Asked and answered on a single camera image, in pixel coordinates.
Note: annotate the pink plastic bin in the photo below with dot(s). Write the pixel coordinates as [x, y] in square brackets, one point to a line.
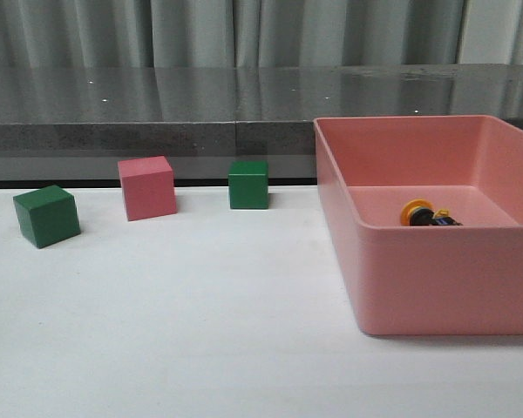
[404, 280]

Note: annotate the grey-green curtain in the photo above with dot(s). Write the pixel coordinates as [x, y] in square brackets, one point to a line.
[258, 33]

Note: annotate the pink wooden cube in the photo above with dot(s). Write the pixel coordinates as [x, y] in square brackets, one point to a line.
[148, 187]

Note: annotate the yellow push button switch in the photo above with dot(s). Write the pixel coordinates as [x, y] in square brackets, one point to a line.
[420, 212]

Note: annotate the grey stone counter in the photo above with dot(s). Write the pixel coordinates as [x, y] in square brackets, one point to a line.
[73, 125]

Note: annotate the right green wooden cube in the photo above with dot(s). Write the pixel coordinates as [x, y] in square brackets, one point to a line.
[248, 185]

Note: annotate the left green wooden cube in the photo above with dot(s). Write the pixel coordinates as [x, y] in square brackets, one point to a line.
[47, 215]

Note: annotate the green wooden cube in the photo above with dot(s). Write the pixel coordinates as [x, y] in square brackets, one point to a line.
[47, 215]
[248, 185]

